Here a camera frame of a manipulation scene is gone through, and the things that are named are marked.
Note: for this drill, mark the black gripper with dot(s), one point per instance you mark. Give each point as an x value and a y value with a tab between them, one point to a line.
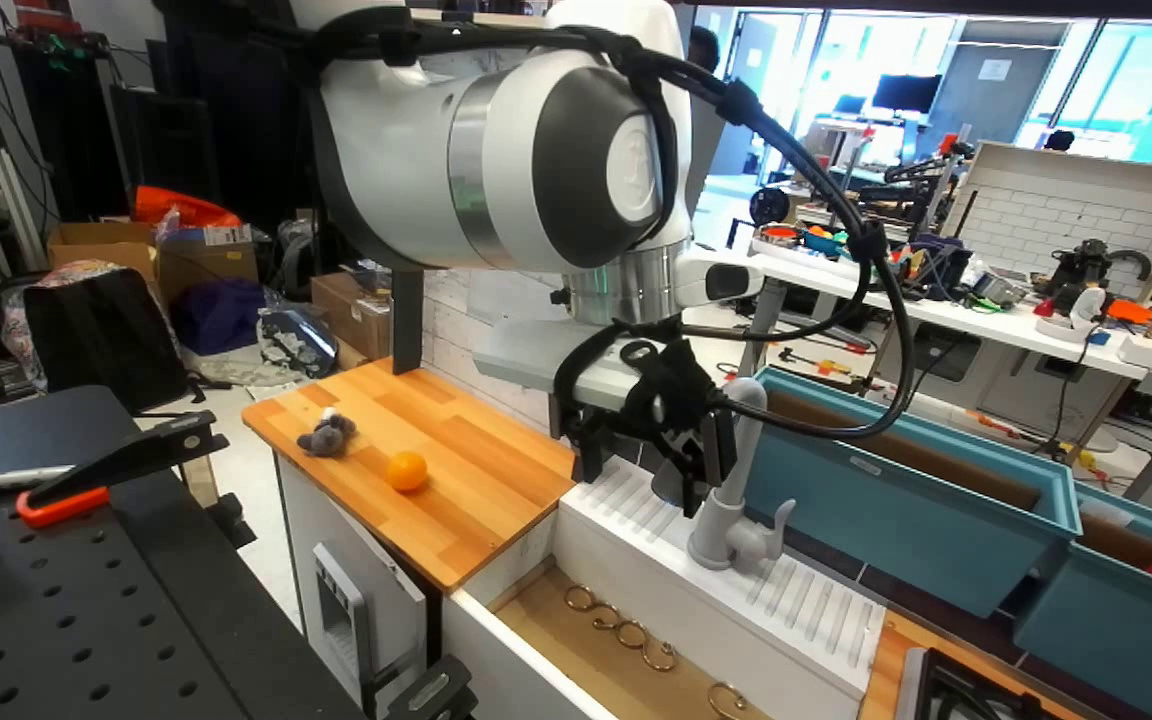
650	392

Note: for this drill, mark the grey kitchen faucet spout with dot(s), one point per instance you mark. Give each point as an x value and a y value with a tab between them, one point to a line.
736	494

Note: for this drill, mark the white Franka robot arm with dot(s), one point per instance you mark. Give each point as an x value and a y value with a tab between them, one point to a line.
498	160

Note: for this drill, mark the white sink with drainboard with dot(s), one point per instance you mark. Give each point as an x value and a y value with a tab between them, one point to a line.
788	605

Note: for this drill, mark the wooden butcher block countertop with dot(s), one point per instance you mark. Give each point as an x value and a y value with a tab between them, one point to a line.
471	466

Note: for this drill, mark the large teal bin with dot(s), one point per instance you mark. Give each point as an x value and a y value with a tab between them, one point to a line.
909	504

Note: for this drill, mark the orange ball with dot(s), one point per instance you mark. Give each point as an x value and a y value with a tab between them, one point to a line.
404	470

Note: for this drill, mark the whitewashed wood backsplash panel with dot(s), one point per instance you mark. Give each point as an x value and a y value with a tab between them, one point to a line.
449	326

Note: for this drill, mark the white cabinet door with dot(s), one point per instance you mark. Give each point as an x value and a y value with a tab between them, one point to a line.
350	586

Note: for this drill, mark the person in grey shirt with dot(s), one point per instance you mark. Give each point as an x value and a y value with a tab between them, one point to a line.
706	132

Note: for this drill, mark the grey plush toy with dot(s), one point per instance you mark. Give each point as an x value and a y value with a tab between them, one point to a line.
324	434

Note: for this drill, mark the small cardboard box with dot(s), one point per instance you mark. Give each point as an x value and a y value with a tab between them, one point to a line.
352	315

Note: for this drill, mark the white workbench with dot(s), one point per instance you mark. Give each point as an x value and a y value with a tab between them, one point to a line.
1003	326

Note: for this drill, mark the black stovetop burner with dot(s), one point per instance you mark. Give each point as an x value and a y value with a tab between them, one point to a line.
963	694

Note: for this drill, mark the black computer monitor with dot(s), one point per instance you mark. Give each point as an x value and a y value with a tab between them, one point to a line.
906	92

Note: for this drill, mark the teal bin with pink item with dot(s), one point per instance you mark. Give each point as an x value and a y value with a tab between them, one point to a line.
1123	626

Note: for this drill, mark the dark blue bag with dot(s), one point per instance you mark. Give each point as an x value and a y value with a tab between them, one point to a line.
219	317

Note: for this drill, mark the white pegboard panel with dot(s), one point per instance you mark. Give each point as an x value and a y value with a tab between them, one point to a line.
1068	201

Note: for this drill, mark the cardboard box with orange item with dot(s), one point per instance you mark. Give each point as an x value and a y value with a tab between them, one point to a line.
180	246

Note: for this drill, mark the black fabric bag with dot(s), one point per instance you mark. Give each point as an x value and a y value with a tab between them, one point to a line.
101	333

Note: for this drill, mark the black perforated table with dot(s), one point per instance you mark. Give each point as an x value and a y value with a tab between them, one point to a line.
80	603

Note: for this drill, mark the narrow black frame post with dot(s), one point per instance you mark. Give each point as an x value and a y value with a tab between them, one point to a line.
404	321

